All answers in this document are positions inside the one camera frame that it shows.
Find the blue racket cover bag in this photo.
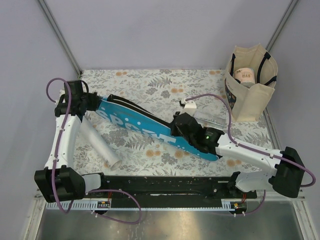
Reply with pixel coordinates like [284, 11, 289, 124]
[96, 94, 224, 161]

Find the white shuttlecock tube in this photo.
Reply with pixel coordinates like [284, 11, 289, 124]
[79, 117, 123, 171]

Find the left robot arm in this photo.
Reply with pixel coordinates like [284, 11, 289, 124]
[34, 80, 101, 203]

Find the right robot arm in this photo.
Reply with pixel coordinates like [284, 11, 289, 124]
[170, 113, 305, 198]

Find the floral table mat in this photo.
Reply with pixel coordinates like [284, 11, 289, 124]
[56, 68, 281, 177]

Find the beige canvas tote bag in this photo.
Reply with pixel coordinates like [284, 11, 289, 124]
[223, 44, 278, 122]

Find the paper roll in tote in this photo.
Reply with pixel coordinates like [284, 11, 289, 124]
[233, 67, 256, 86]

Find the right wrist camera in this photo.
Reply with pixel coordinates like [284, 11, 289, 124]
[179, 98, 197, 115]

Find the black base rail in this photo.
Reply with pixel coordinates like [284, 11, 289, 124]
[87, 175, 257, 209]

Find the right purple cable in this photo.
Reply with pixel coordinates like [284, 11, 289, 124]
[186, 93, 316, 216]

